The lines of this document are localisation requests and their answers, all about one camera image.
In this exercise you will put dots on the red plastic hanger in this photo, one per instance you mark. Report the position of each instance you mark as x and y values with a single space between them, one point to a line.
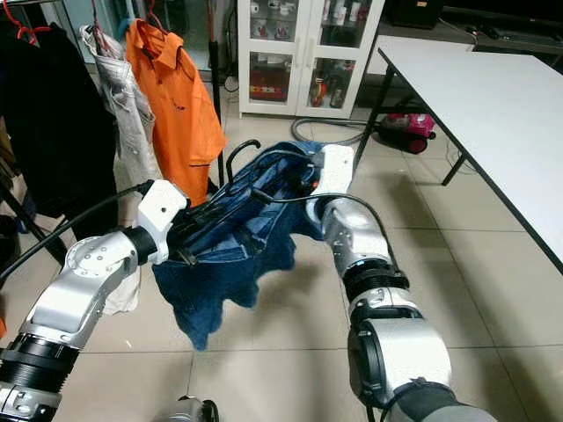
154 16
22 26

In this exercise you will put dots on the silver and black clothes rack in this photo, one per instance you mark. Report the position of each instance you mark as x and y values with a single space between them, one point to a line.
216 88

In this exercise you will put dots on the dark blue jeans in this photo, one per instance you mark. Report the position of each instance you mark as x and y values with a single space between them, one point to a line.
220 290

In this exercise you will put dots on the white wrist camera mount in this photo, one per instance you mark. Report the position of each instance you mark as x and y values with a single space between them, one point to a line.
163 215
332 171

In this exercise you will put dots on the black hanging garment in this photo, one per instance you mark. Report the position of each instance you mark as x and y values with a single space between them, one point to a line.
53 132

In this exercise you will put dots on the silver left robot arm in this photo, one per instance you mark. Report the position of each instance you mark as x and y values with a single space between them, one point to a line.
70 303

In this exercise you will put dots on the pink vacuum cleaner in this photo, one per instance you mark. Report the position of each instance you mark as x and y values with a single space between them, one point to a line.
405 132

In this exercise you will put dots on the white glass door cabinet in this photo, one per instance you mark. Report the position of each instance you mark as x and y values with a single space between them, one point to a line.
308 53

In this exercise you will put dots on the black clothes hanger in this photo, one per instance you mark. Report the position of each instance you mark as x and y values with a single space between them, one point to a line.
233 158

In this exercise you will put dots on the white plastic bag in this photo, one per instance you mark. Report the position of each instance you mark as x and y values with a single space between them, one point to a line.
123 290

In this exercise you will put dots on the whitish grey jeans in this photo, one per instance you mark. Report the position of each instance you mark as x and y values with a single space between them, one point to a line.
132 114

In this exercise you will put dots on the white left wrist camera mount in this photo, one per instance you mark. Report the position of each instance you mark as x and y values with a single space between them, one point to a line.
163 215

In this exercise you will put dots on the orange polo shirt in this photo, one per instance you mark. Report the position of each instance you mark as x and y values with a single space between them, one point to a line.
180 114

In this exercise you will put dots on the grey left robot leg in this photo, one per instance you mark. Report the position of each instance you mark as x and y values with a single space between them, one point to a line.
185 409

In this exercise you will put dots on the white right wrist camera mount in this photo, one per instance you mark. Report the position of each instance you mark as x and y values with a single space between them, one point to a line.
332 171

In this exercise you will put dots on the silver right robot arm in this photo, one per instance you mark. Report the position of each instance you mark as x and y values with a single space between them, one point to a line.
405 352

